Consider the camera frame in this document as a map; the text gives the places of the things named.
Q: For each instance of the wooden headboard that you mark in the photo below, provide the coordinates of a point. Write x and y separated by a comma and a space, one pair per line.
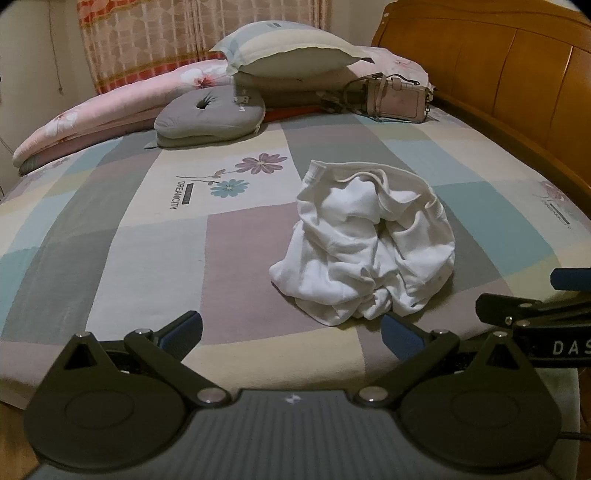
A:
508, 55

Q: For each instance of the pink floral pillow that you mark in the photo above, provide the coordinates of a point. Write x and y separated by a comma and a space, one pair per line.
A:
397, 60

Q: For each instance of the pink floral quilt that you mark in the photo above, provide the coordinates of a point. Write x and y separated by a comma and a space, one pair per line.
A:
101, 110

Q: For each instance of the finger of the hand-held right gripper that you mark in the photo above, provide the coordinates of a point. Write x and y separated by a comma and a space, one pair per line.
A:
498, 307
570, 279

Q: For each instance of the patterned curtain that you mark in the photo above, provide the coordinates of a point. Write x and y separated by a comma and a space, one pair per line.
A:
138, 41

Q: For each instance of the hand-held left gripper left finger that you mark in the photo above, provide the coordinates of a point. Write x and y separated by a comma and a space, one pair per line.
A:
187, 330

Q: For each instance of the pink handbag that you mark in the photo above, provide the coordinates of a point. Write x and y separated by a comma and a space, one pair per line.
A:
397, 99

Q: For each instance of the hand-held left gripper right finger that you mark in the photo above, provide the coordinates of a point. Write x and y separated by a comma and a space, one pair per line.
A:
401, 337

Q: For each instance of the large cream pillow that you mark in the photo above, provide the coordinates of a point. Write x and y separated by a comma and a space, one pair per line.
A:
286, 50

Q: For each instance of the orange cloth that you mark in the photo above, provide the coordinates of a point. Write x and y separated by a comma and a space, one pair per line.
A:
291, 114

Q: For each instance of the grey round cushion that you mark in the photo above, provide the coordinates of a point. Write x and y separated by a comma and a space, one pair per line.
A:
217, 115

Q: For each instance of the white printed sweatshirt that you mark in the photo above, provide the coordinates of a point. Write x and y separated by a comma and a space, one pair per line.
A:
351, 240

